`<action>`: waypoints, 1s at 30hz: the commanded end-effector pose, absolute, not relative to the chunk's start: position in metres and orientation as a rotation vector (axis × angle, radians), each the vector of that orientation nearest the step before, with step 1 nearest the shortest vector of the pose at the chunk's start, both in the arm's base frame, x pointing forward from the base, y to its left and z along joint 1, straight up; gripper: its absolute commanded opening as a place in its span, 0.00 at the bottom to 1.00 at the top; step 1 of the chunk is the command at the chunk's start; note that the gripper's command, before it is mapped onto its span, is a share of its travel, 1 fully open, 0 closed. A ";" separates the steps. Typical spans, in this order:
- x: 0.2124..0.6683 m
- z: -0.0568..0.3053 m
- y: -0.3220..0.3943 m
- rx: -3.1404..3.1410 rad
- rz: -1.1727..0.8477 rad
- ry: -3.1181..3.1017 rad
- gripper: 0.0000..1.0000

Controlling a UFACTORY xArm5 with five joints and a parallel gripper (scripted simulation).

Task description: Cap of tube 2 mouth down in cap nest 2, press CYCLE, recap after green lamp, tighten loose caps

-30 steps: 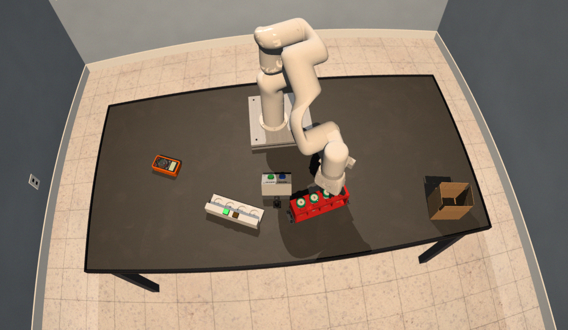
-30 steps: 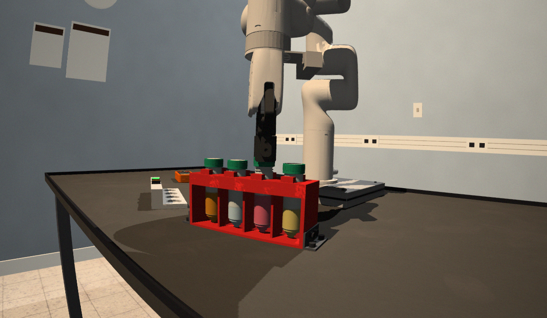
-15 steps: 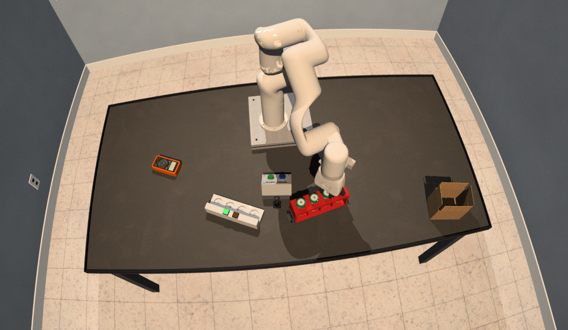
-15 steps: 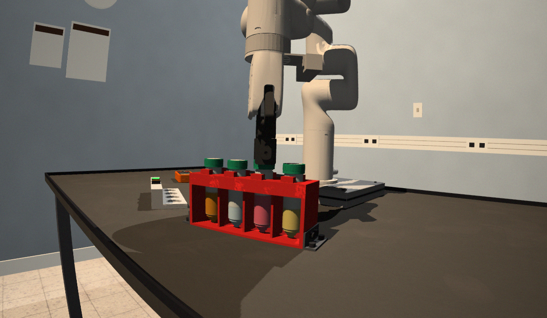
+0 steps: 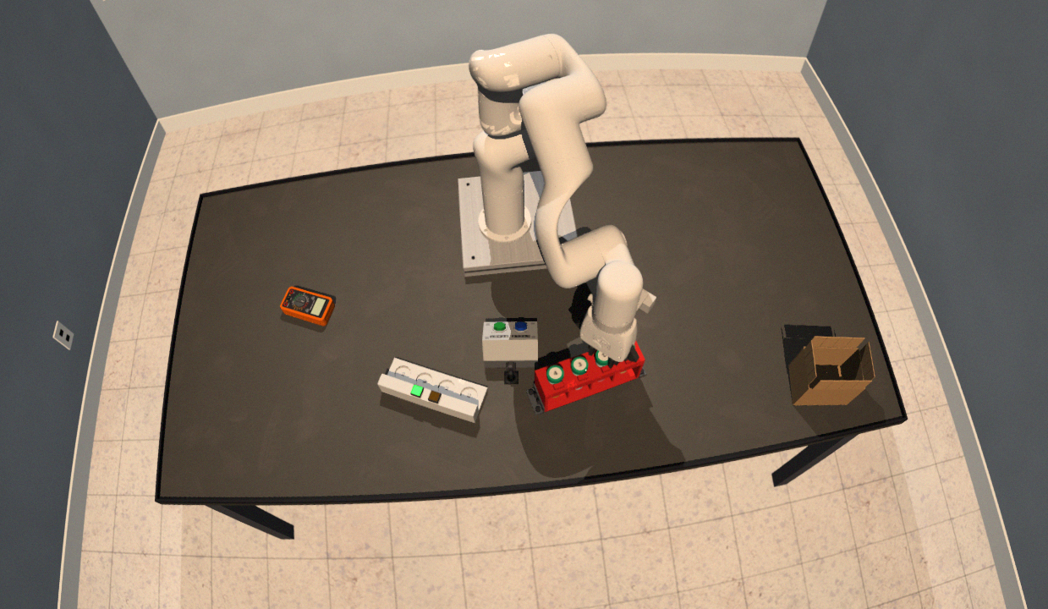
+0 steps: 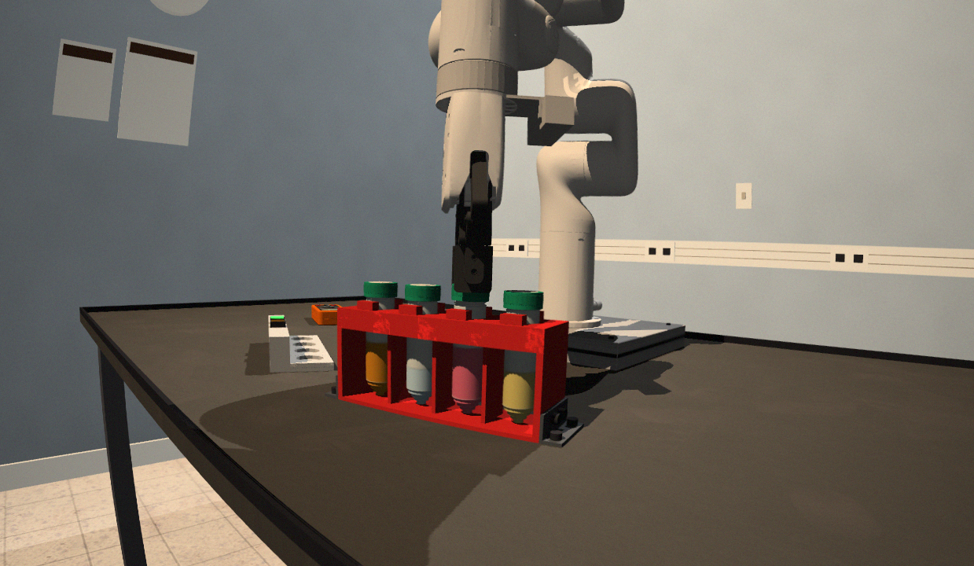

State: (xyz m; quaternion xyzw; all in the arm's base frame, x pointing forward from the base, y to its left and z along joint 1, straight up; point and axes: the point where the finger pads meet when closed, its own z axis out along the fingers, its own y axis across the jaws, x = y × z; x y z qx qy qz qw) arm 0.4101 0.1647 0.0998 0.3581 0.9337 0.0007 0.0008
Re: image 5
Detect orange digital multimeter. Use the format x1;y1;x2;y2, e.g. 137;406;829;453
280;287;335;326

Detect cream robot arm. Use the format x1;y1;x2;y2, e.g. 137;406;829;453
470;34;656;334

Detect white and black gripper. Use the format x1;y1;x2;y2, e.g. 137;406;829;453
575;306;639;369

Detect red tube rack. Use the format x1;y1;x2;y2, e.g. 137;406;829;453
534;341;645;412

